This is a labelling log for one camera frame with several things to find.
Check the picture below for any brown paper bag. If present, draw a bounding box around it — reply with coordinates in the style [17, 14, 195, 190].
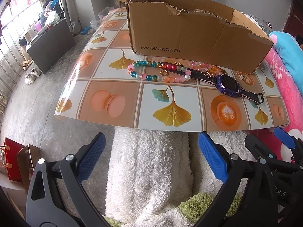
[16, 144, 41, 191]

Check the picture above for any pink floral blanket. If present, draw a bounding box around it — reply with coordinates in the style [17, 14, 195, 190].
[250, 49, 302, 162]

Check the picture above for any multicolour bead bracelet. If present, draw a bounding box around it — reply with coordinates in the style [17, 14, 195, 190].
[127, 60, 192, 83]

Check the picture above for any grey curtain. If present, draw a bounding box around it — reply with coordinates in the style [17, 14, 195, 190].
[59, 0, 81, 34]

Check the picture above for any pink orange bead bracelet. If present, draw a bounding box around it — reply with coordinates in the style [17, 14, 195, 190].
[189, 61, 226, 76]

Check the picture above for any blue pillow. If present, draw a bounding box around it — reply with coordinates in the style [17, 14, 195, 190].
[269, 31, 302, 93]

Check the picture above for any purple kids smartwatch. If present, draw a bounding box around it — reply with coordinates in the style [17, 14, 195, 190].
[157, 62, 264, 105]

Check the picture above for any white shoe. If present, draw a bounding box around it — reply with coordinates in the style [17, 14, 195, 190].
[25, 73, 36, 85]

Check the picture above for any patterned table cover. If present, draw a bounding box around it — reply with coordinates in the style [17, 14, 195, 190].
[54, 8, 290, 132]

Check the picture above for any red gift bag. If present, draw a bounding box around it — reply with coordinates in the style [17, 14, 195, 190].
[1, 137, 24, 182]

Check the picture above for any brown cardboard box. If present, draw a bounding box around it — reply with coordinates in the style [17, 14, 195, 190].
[126, 0, 273, 74]

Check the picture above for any gold ring earring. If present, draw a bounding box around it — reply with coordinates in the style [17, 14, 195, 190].
[160, 70, 169, 76]

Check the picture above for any dark grey cabinet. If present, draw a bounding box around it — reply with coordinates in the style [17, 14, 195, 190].
[26, 19, 76, 74]

